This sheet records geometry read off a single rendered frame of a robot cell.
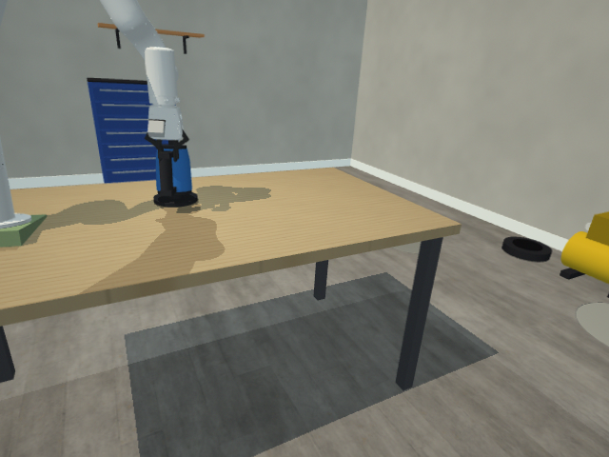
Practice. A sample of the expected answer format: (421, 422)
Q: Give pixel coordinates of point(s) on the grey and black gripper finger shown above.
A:
(177, 144)
(156, 143)

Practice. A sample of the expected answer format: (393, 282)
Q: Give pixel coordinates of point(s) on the dark grey round disk with center stud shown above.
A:
(175, 201)

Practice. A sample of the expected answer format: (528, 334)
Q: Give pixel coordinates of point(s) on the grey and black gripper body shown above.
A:
(173, 117)

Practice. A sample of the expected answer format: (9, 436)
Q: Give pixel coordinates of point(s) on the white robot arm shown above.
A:
(129, 19)

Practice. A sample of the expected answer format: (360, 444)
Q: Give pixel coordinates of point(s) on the blue kettle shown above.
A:
(174, 178)

